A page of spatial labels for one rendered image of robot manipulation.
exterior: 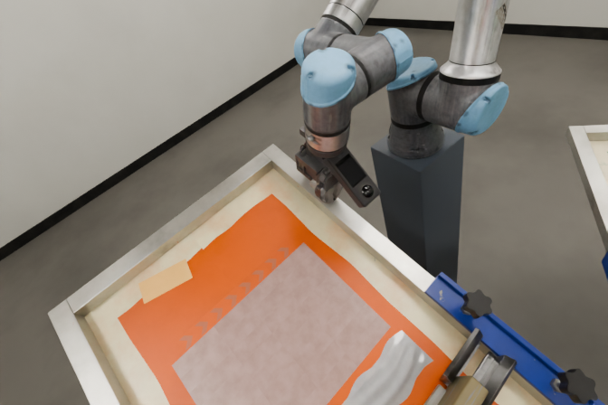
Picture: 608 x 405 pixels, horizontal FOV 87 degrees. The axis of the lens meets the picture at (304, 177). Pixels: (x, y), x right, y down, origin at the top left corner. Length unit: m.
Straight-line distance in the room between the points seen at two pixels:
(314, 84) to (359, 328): 0.46
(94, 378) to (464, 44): 0.90
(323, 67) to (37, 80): 3.50
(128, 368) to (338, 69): 0.64
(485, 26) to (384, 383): 0.66
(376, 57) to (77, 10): 3.46
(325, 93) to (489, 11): 0.38
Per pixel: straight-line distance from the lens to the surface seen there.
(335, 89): 0.44
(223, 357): 0.70
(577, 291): 2.16
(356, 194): 0.58
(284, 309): 0.69
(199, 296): 0.74
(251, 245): 0.74
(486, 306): 0.64
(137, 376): 0.76
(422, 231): 1.07
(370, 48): 0.52
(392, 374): 0.68
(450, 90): 0.74
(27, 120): 3.89
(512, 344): 0.71
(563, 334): 2.03
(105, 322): 0.81
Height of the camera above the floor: 1.80
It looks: 40 degrees down
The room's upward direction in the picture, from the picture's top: 22 degrees counter-clockwise
